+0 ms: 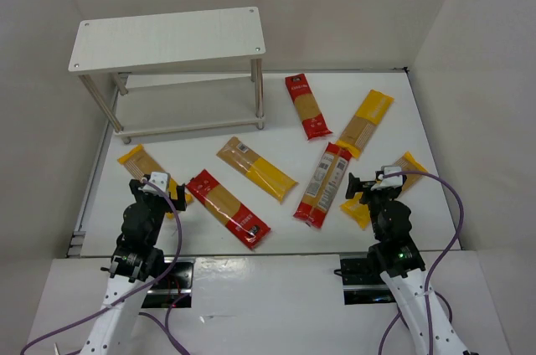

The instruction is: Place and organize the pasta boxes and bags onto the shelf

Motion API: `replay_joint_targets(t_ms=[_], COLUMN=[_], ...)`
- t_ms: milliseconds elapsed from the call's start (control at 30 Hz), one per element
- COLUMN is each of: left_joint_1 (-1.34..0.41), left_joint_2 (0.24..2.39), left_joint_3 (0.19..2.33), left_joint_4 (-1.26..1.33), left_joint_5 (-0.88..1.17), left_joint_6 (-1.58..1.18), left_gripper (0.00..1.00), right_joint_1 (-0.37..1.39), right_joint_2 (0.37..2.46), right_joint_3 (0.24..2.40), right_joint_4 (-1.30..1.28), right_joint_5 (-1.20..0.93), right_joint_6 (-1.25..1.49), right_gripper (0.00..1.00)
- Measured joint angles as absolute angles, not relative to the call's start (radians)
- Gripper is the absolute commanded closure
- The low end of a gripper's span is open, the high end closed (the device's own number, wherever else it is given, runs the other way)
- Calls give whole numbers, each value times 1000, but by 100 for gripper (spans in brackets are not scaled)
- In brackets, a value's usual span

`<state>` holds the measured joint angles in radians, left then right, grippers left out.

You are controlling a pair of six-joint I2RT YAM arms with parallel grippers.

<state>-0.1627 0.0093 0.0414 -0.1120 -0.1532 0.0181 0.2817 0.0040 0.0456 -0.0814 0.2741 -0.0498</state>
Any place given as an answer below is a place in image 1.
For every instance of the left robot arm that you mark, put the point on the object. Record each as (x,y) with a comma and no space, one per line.
(136,263)

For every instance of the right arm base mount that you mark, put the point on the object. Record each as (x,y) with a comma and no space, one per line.
(361,285)

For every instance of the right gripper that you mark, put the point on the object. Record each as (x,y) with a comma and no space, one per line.
(364,187)

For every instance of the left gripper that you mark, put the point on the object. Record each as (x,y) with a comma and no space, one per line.
(168,203)

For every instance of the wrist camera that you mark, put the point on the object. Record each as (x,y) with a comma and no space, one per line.
(156,182)
(389,177)

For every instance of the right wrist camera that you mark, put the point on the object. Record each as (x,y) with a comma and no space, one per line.
(389,177)

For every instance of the red spaghetti bag lower centre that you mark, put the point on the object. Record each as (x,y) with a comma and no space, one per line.
(239,220)

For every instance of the red spaghetti bag top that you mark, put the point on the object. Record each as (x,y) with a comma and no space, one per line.
(307,108)

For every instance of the red spaghetti bag label side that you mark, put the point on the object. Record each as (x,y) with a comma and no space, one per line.
(323,186)

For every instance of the red spaghetti bag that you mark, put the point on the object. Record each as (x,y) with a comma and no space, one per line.
(307,108)
(239,220)

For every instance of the yellow spaghetti bag upper right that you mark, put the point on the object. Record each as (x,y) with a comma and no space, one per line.
(364,122)

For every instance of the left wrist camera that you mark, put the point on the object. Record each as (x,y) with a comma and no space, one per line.
(156,182)

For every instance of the yellow spaghetti bag centre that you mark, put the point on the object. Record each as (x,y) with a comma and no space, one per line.
(254,167)

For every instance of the white two-tier shelf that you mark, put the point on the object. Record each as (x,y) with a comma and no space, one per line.
(173,72)

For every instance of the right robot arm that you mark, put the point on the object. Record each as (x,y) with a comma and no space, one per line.
(399,264)

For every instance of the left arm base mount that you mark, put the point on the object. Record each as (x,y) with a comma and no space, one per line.
(174,290)

